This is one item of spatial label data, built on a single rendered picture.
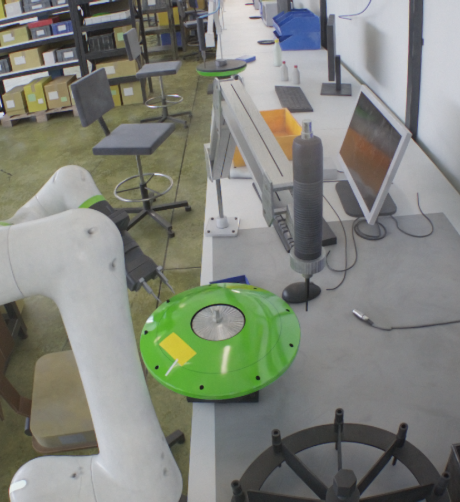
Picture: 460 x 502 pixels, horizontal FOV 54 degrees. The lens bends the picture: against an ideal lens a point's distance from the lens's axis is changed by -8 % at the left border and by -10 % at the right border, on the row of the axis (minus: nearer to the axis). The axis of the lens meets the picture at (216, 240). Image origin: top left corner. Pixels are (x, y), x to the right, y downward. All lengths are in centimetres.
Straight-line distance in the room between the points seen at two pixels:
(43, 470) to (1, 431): 154
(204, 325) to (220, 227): 64
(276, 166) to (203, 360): 36
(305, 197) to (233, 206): 105
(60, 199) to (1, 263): 44
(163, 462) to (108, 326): 24
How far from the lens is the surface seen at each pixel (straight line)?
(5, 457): 229
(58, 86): 634
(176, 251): 310
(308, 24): 410
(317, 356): 110
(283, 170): 74
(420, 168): 196
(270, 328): 92
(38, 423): 149
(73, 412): 147
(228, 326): 92
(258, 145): 80
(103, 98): 331
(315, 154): 58
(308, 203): 61
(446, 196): 178
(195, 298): 100
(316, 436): 88
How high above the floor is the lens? 172
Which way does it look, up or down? 33 degrees down
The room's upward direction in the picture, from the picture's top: 7 degrees counter-clockwise
